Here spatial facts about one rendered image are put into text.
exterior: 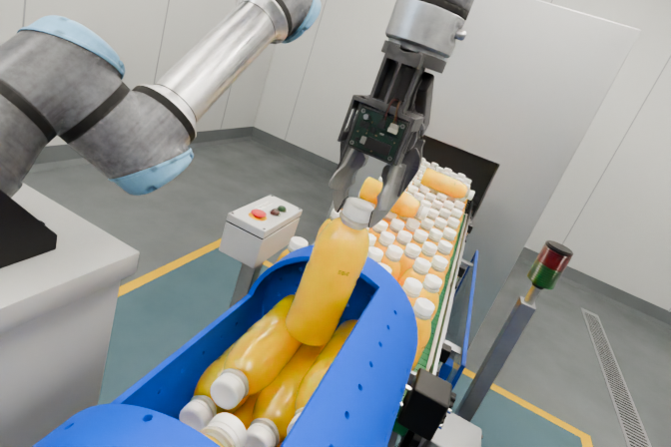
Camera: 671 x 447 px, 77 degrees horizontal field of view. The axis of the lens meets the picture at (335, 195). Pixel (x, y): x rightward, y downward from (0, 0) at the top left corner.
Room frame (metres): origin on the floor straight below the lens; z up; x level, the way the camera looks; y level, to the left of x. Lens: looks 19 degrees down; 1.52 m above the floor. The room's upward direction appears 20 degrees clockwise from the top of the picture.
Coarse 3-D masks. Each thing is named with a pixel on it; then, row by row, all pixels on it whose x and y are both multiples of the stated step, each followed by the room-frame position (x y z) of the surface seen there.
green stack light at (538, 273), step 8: (536, 264) 0.95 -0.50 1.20; (528, 272) 0.96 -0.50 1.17; (536, 272) 0.94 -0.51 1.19; (544, 272) 0.93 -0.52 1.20; (552, 272) 0.92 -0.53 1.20; (560, 272) 0.93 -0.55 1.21; (536, 280) 0.93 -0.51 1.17; (544, 280) 0.92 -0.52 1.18; (552, 280) 0.92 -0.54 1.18; (552, 288) 0.93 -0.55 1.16
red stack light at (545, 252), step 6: (546, 246) 0.95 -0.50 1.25; (540, 252) 0.96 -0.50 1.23; (546, 252) 0.94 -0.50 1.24; (552, 252) 0.93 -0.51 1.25; (540, 258) 0.95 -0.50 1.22; (546, 258) 0.93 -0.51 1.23; (552, 258) 0.93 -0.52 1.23; (558, 258) 0.92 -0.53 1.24; (564, 258) 0.92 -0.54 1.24; (570, 258) 0.93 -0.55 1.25; (546, 264) 0.93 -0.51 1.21; (552, 264) 0.93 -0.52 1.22; (558, 264) 0.92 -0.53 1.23; (564, 264) 0.93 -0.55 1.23; (558, 270) 0.92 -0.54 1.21
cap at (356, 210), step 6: (348, 198) 0.52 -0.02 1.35; (354, 198) 0.53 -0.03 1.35; (348, 204) 0.50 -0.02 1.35; (354, 204) 0.51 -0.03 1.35; (360, 204) 0.51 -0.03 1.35; (366, 204) 0.52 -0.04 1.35; (342, 210) 0.51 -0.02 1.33; (348, 210) 0.50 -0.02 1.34; (354, 210) 0.49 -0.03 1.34; (360, 210) 0.49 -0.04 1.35; (366, 210) 0.50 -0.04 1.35; (348, 216) 0.50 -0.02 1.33; (354, 216) 0.49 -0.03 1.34; (360, 216) 0.49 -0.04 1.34; (366, 216) 0.50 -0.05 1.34; (360, 222) 0.50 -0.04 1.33; (366, 222) 0.50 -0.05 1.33
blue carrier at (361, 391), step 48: (288, 288) 0.63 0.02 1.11; (384, 288) 0.55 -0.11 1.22; (384, 336) 0.46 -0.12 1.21; (144, 384) 0.37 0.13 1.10; (192, 384) 0.45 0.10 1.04; (336, 384) 0.34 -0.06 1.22; (384, 384) 0.41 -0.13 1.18; (96, 432) 0.22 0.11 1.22; (144, 432) 0.22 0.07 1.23; (192, 432) 0.23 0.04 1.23; (336, 432) 0.30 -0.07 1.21; (384, 432) 0.37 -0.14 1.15
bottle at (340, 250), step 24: (336, 240) 0.48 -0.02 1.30; (360, 240) 0.49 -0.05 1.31; (312, 264) 0.49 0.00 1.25; (336, 264) 0.48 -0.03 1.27; (360, 264) 0.49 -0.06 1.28; (312, 288) 0.48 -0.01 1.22; (336, 288) 0.48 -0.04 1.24; (288, 312) 0.51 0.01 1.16; (312, 312) 0.48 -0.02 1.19; (336, 312) 0.49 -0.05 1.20; (312, 336) 0.48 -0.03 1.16
